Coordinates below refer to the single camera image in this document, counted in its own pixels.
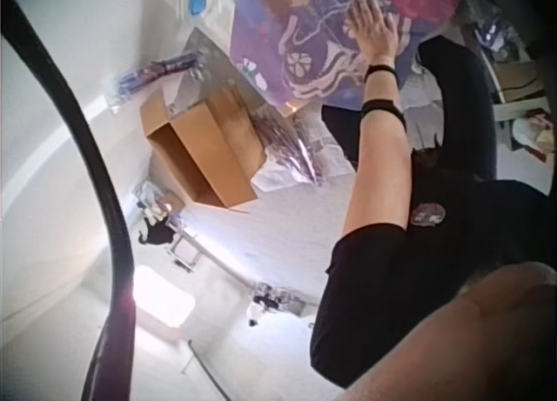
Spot carton with mixed goods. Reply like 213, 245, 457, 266
460, 8, 554, 107

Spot purple packets bundle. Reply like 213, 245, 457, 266
113, 51, 206, 108

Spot white bag heap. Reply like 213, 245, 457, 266
503, 106, 557, 155

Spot open brown cardboard box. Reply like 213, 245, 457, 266
139, 86, 267, 211

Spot black wrist band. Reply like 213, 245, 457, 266
364, 63, 399, 84

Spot black curved rig strap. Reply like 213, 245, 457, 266
0, 0, 139, 401

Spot person's legs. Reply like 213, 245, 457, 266
320, 37, 500, 185

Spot small heap of items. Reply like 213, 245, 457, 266
246, 280, 306, 329

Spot heap of purple foil packets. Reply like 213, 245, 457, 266
252, 104, 363, 190

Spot person's left hand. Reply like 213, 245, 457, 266
345, 0, 399, 67

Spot clear plastic bags with blue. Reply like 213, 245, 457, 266
150, 0, 238, 32

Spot small metal frame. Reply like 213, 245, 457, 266
171, 228, 206, 271

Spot purple cartoon print sheet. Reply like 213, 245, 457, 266
228, 0, 458, 111

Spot dark clothes heap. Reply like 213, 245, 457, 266
135, 179, 186, 246

